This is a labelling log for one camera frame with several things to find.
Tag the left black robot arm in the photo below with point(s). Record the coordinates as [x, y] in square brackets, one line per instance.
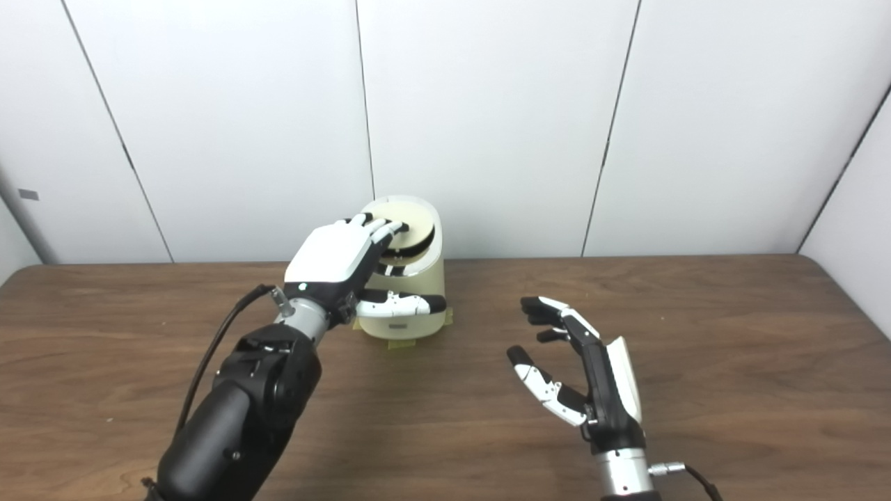
[237, 410]

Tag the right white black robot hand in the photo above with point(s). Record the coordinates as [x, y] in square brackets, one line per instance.
[612, 403]

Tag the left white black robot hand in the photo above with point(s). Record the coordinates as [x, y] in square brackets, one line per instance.
[330, 257]

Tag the cream-colored bin body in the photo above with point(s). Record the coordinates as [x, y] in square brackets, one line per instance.
[424, 278]

